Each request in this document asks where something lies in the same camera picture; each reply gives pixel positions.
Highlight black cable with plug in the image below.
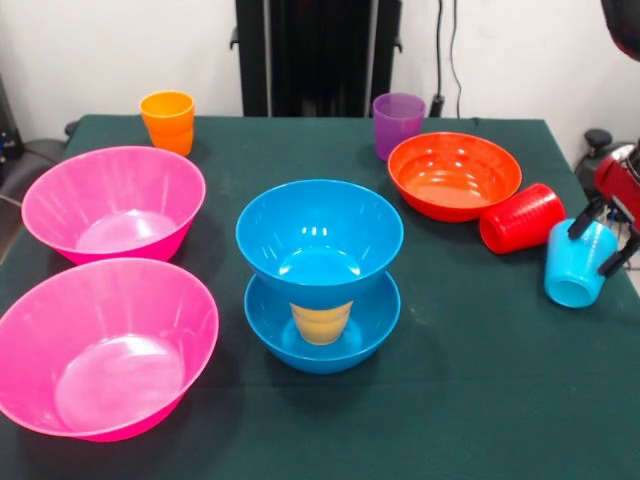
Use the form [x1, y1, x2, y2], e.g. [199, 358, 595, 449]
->
[430, 0, 466, 120]

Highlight red plastic cup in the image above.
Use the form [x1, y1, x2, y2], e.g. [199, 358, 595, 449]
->
[478, 182, 567, 255]

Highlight yellow plastic cup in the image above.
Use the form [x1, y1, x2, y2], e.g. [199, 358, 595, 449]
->
[289, 298, 355, 346]

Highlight dark green table cloth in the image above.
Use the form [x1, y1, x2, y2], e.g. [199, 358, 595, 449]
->
[0, 113, 640, 480]

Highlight blue plastic bowl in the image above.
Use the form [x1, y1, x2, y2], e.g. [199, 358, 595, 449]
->
[243, 272, 402, 376]
[234, 179, 405, 311]

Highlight tangle of floor cables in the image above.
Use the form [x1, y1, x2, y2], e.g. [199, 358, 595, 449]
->
[604, 207, 640, 271]

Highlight purple plastic cup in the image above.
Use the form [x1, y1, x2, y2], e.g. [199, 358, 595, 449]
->
[372, 92, 427, 162]

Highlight red-orange plastic bowl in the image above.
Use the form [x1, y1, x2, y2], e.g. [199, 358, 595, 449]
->
[387, 131, 524, 224]

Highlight light blue plastic cup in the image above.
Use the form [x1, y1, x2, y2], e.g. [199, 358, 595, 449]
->
[543, 218, 619, 309]

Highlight orange plastic cup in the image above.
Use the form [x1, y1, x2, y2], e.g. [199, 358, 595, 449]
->
[138, 90, 196, 157]

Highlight pink plastic bowl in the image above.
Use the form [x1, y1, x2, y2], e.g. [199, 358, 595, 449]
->
[20, 145, 207, 265]
[0, 257, 220, 443]

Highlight black upright post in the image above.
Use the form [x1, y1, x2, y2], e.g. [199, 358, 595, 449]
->
[229, 0, 404, 119]

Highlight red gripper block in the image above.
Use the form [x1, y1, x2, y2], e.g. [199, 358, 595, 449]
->
[567, 147, 640, 278]

